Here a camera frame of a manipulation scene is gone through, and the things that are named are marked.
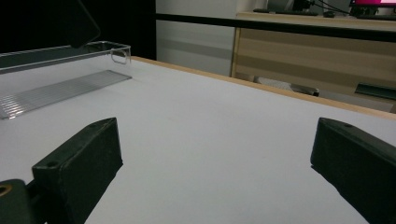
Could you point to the black horizontal bar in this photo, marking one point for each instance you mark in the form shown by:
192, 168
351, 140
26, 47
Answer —
280, 25

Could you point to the dark screen monitor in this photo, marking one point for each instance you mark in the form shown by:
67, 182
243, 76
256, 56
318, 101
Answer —
303, 4

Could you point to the light wooden desk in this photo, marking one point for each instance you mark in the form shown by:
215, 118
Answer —
295, 59

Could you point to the clear plastic box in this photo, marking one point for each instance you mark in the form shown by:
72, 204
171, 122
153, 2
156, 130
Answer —
62, 81

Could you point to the dark green flat object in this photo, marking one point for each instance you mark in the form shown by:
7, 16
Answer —
376, 90

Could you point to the black keyboard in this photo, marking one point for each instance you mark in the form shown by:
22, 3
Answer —
376, 17
283, 12

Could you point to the black curtain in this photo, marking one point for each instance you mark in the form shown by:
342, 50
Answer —
130, 28

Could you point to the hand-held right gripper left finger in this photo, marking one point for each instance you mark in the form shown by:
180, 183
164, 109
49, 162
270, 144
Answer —
81, 161

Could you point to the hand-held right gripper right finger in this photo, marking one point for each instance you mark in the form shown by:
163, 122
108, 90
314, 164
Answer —
358, 161

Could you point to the black computer mouse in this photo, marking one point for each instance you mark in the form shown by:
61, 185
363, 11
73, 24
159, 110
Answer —
328, 14

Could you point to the pink screen monitor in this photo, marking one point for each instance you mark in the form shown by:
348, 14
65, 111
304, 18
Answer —
373, 2

